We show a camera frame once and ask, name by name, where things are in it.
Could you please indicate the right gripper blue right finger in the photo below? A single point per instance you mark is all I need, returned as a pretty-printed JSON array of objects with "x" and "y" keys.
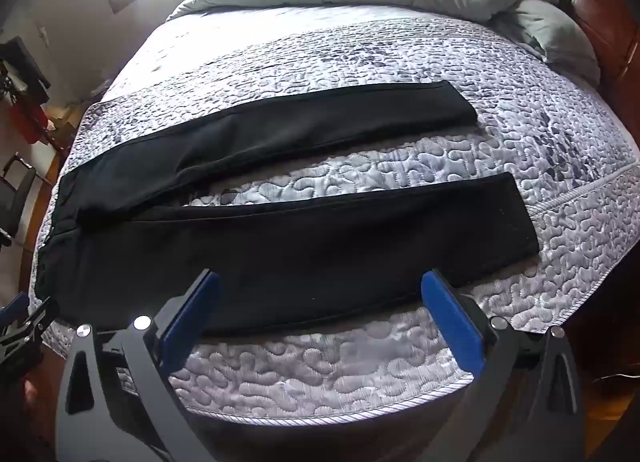
[{"x": 463, "y": 325}]

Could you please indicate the clothes rack with garments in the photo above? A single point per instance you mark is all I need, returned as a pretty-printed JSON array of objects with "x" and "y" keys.
[{"x": 24, "y": 90}]

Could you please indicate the grey quilted mattress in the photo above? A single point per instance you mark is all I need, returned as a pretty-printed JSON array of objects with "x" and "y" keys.
[{"x": 576, "y": 167}]

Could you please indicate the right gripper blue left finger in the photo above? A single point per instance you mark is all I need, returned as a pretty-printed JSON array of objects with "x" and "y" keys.
[{"x": 182, "y": 320}]

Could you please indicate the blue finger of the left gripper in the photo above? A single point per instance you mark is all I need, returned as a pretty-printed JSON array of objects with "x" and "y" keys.
[{"x": 15, "y": 311}]

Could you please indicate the black mesh chair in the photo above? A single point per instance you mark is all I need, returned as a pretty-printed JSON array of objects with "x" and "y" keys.
[{"x": 13, "y": 199}]

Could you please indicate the red wooden headboard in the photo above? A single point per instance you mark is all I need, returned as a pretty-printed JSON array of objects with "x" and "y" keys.
[{"x": 614, "y": 35}]

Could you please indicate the black pants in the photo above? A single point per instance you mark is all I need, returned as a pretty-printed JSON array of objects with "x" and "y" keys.
[{"x": 122, "y": 240}]

